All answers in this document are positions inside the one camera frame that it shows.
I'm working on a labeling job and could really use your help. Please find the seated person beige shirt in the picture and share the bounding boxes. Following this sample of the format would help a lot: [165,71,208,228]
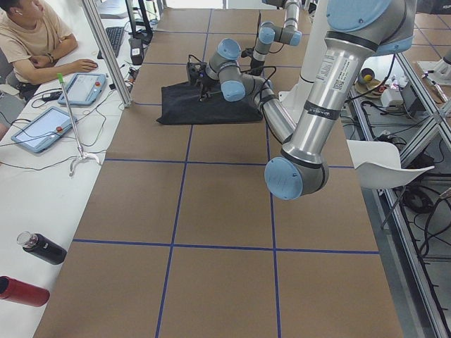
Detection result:
[1,1,98,85]

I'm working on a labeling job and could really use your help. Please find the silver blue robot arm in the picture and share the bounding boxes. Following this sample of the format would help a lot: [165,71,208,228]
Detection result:
[241,0,302,76]
[195,1,417,200]

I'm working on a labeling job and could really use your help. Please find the far blue teach pendant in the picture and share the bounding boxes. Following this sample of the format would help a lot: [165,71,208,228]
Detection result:
[63,73,106,106]

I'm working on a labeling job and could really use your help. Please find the plate with yellow ball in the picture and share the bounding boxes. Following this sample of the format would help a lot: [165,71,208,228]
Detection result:
[354,68,381,98]

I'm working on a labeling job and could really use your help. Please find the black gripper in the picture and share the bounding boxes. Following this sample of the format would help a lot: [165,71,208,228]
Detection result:
[241,48,265,76]
[186,61,216,102]

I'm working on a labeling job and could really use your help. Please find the black computer keyboard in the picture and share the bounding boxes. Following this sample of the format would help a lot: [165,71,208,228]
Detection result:
[105,26,125,58]

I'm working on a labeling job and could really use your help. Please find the aluminium frame post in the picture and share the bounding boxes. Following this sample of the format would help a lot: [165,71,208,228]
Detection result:
[81,0,132,108]

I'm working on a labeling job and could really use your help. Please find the grey power adapter box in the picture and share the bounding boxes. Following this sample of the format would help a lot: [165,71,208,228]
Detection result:
[381,88,404,108]

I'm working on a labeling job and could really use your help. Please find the dark red bottle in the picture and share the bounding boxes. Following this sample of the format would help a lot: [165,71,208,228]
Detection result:
[1,276,50,307]

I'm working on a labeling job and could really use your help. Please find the black printed t-shirt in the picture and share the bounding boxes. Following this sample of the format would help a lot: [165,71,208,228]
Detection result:
[156,82,263,125]

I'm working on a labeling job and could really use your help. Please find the metal reacher grabber stick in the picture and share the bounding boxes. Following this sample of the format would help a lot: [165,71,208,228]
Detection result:
[56,73,104,177]

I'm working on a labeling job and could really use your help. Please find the black bottle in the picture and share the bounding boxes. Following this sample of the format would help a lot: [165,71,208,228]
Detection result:
[16,231,67,265]

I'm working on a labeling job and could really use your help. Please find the near blue teach pendant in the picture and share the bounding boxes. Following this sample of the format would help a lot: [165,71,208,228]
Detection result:
[11,107,72,154]

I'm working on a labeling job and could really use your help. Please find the blue teach pendant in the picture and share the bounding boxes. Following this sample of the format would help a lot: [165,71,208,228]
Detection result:
[63,73,106,106]
[11,107,72,154]

